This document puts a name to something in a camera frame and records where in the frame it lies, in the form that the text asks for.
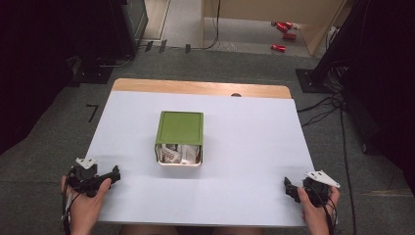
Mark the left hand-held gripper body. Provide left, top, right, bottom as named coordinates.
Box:
left=67, top=157, right=114, bottom=199

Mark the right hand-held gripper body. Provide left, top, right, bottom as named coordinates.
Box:
left=301, top=169, right=341, bottom=209

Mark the green lid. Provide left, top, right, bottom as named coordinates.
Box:
left=155, top=110, right=205, bottom=147

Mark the person's right hand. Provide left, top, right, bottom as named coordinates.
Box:
left=297, top=186, right=342, bottom=235

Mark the person's left hand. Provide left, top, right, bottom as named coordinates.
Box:
left=60, top=175, right=113, bottom=235

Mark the white table sheet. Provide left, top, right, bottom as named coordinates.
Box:
left=85, top=90, right=316, bottom=227

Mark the crumpled white paper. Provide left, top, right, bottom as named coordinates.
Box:
left=158, top=143, right=201, bottom=165

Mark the black stand base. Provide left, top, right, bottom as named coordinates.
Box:
left=69, top=56, right=115, bottom=86

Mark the wooden table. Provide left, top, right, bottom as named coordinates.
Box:
left=111, top=77, right=293, bottom=100

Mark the black stand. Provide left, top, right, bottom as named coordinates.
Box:
left=295, top=0, right=370, bottom=95

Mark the right hand-held gripper cable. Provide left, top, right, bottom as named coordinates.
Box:
left=306, top=185, right=339, bottom=235

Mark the hand-held gripper cable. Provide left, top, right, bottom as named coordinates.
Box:
left=306, top=185, right=339, bottom=235
left=61, top=167, right=86, bottom=235

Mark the black floor cable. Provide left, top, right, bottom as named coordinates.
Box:
left=338, top=97, right=358, bottom=235
left=296, top=92, right=344, bottom=129

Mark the left hand-held gripper cable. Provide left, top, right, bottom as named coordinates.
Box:
left=61, top=167, right=86, bottom=235

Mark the black hanging cable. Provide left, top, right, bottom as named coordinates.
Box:
left=190, top=0, right=222, bottom=51

